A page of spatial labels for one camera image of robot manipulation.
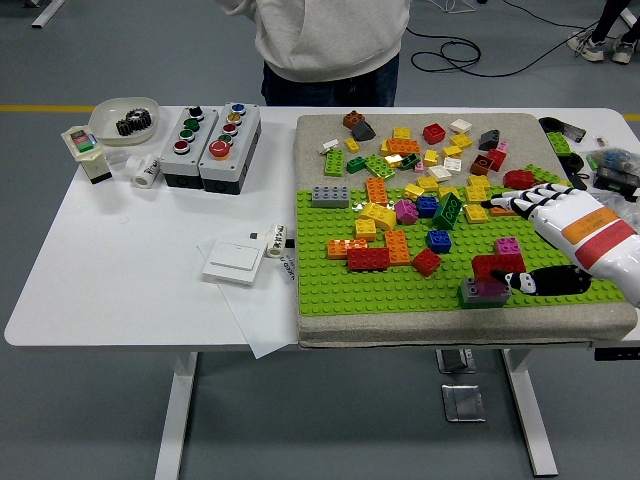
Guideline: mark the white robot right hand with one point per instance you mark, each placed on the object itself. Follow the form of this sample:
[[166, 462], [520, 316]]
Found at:
[[585, 225]]

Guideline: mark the red eight-stud brick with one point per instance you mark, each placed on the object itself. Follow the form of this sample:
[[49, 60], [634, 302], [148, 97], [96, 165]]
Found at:
[[368, 259], [487, 262]]

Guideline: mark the green studded baseplate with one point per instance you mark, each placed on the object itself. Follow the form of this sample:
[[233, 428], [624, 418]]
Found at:
[[325, 285]]

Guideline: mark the clear crinkled plastic bag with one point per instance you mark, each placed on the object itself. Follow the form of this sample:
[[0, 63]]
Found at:
[[627, 206]]

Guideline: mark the black box green label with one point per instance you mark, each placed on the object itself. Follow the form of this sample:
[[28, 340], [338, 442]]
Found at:
[[617, 180]]

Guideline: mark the red rounded brick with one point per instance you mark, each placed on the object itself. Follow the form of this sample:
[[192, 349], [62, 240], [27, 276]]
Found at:
[[518, 178]]

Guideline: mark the orange eight-stud brick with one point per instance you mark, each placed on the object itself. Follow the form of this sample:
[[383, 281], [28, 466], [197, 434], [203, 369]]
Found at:
[[502, 212], [346, 247], [401, 146], [397, 246], [376, 191]]

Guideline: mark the lime green long brick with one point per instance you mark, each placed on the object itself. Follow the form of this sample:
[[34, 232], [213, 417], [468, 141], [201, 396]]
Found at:
[[558, 144]]

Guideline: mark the small metal screw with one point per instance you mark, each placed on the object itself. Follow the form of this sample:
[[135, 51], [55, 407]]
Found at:
[[600, 138]]

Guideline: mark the dark rectangular card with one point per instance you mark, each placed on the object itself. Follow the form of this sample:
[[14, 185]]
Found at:
[[572, 133]]

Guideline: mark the yellow square brick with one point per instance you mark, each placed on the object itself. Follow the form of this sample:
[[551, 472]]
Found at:
[[451, 151], [478, 181], [366, 230], [475, 194], [414, 191], [383, 147], [448, 190], [461, 141], [428, 183], [476, 214], [401, 133]]

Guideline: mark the red square brick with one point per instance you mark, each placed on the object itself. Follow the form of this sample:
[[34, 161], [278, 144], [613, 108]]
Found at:
[[426, 262], [434, 133], [496, 159]]

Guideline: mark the small pink brick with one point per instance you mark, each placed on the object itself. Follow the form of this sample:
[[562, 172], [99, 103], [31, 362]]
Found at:
[[419, 167], [502, 146]]

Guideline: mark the brown square brick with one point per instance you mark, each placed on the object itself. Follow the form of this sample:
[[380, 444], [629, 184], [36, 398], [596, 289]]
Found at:
[[353, 119], [481, 165]]

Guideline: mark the dark grey slope brick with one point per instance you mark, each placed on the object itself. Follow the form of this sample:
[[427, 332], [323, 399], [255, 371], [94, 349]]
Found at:
[[362, 131], [488, 139]]

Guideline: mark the black table control panel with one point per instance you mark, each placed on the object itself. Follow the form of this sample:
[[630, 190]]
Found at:
[[617, 354]]

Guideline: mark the dark grey base brick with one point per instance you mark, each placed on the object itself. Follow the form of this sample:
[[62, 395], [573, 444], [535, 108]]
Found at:
[[472, 298]]

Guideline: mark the blue square brick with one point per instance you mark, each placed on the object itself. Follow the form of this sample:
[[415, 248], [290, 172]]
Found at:
[[438, 241], [427, 206]]

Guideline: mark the small yellow narrow brick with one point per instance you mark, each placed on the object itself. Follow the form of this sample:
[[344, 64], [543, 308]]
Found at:
[[431, 157], [351, 144]]

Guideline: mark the person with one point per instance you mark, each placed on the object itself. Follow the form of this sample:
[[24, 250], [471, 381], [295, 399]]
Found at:
[[325, 40], [592, 47]]

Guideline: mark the magenta square brick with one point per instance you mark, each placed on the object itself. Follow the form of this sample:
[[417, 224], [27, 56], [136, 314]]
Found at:
[[406, 211]]

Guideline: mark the dark green hollow brick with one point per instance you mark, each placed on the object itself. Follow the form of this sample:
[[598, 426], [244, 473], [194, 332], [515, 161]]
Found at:
[[410, 160]]

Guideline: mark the white table leg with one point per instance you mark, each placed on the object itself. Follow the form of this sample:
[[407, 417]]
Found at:
[[530, 415], [175, 425]]

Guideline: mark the shiny yellow brick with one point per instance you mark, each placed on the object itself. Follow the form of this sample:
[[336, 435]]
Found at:
[[392, 160]]

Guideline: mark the large yellow rounded brick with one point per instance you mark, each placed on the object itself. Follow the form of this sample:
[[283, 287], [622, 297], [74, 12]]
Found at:
[[378, 215]]

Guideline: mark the green eight-stud brick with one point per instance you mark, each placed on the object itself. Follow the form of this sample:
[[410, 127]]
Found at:
[[379, 166]]

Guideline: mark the metal floor outlet plate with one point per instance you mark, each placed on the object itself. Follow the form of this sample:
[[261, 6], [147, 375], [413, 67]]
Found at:
[[462, 402]]

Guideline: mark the small dark green brick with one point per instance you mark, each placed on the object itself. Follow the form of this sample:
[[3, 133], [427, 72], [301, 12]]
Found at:
[[356, 165]]

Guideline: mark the light grey eight-stud brick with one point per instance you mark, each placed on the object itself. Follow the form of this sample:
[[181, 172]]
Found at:
[[331, 196]]

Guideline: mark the small white brick piece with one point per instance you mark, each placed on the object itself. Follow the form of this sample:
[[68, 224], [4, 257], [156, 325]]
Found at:
[[329, 145]]

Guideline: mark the white written label strip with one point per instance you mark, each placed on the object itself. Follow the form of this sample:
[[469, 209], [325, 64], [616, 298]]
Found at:
[[290, 272]]

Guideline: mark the white labelled cylinder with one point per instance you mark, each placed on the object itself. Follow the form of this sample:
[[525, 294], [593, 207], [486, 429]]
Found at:
[[275, 240]]

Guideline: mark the small black square chip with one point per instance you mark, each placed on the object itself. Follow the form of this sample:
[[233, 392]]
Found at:
[[253, 234]]

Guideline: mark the clear plastic sheet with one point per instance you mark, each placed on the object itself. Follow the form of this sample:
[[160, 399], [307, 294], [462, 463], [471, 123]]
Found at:
[[260, 325]]

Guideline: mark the grey emergency-stop control box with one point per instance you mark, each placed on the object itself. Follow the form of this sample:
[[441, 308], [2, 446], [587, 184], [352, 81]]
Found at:
[[240, 150]]

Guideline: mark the grey four-button control box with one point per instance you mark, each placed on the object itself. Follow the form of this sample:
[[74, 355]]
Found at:
[[170, 165]]

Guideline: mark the white pipe tee fitting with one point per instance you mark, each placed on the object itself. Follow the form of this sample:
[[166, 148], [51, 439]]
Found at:
[[145, 172]]

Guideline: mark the black gear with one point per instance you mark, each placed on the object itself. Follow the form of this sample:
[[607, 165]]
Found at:
[[140, 117], [125, 128]]

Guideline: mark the small clear plastic piece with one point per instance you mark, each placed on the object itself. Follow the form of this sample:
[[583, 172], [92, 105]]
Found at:
[[116, 159]]

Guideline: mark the white bowl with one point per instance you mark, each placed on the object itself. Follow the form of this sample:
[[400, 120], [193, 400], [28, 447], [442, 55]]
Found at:
[[107, 120]]

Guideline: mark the white desk foot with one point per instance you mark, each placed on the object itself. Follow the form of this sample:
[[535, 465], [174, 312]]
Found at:
[[47, 14]]

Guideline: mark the white wall switch plate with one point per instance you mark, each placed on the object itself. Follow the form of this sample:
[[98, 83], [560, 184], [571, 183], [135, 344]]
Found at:
[[232, 260]]

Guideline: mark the white switch unit coloured display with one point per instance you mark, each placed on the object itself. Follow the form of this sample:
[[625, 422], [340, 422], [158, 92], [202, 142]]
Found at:
[[95, 165]]

